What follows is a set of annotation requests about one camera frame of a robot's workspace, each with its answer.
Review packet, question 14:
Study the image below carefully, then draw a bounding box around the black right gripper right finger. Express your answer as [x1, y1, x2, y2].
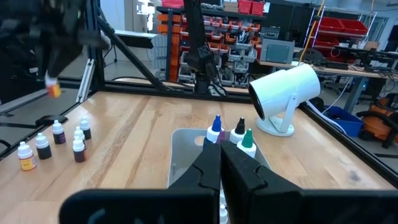
[221, 140, 398, 224]

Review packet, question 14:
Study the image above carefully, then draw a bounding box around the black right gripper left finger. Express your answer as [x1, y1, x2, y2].
[58, 142, 222, 224]

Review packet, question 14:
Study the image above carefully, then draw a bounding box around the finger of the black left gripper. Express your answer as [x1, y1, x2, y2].
[43, 43, 62, 80]
[55, 45, 84, 78]

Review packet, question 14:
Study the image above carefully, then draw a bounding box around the small orange-red dropper bottle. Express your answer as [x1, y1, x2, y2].
[17, 141, 37, 171]
[44, 77, 62, 99]

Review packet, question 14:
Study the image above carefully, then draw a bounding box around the large green-capped food colouring bottle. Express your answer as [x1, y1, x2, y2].
[236, 128, 258, 159]

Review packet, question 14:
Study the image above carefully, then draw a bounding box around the small purple dropper bottle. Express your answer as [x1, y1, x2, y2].
[51, 119, 67, 145]

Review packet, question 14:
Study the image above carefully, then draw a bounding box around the small dark red dropper bottle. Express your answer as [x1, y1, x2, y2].
[72, 136, 88, 163]

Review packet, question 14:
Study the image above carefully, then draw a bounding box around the large blue-capped food colouring bottle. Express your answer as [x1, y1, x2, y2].
[203, 114, 224, 150]

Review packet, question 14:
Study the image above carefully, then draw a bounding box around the silver aluminium bar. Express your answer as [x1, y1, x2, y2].
[76, 58, 96, 103]

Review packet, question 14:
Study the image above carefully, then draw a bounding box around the black partition panel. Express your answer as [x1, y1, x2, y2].
[0, 0, 44, 105]

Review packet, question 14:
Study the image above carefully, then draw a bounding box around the clear plastic tray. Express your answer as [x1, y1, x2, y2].
[167, 128, 271, 189]

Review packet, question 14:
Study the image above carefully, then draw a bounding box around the small dark green dropper bottle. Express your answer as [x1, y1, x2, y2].
[35, 132, 52, 161]

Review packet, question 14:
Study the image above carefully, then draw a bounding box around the blue storage bin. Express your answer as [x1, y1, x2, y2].
[323, 105, 364, 138]

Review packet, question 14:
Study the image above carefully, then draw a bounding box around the orange shop vacuum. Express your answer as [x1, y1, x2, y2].
[356, 98, 398, 149]

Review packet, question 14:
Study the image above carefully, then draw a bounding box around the wooden workbench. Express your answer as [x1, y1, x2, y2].
[256, 57, 398, 114]

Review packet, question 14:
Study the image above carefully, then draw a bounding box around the shelf rack with parts bins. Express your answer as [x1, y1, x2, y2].
[155, 0, 268, 90]

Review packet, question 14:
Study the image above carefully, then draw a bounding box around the red storage bin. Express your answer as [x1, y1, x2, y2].
[251, 1, 265, 16]
[238, 0, 252, 14]

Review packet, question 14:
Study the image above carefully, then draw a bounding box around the black monitor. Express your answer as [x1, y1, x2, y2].
[385, 24, 398, 52]

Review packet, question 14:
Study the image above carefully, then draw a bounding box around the white lamp cable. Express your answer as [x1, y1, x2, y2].
[306, 99, 343, 131]

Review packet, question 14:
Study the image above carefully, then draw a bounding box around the grey electronics enclosure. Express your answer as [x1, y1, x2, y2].
[259, 39, 295, 65]

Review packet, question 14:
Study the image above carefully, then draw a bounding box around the yellow hanging cable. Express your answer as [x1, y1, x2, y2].
[298, 0, 326, 66]

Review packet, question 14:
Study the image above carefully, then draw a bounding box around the wire rack with red bins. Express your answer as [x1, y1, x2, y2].
[306, 12, 377, 63]

